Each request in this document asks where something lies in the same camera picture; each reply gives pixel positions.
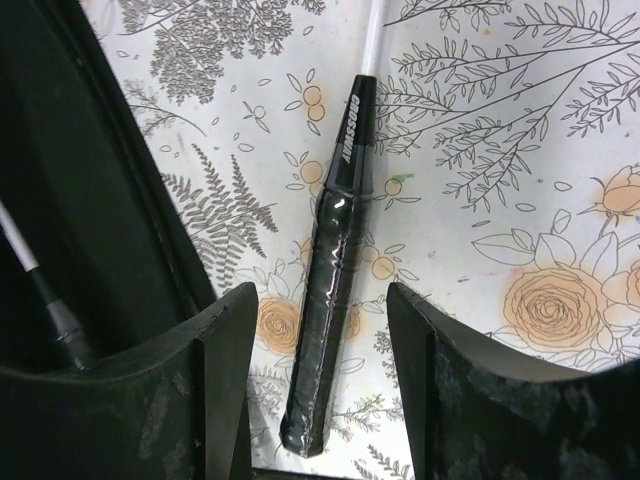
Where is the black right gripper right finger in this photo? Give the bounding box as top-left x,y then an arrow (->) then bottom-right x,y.
387,283 -> 639,479

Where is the floral patterned table mat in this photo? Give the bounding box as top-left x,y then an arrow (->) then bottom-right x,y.
84,1 -> 639,479

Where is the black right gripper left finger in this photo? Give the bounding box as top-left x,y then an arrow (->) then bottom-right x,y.
1,282 -> 258,479

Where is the white strung badminton racket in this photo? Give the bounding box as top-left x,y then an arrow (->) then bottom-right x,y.
1,203 -> 95,370

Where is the white unstrung badminton racket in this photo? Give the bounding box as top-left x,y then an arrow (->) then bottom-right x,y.
280,1 -> 386,458

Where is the black sport racket cover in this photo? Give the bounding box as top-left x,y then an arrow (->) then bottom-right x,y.
1,1 -> 216,367

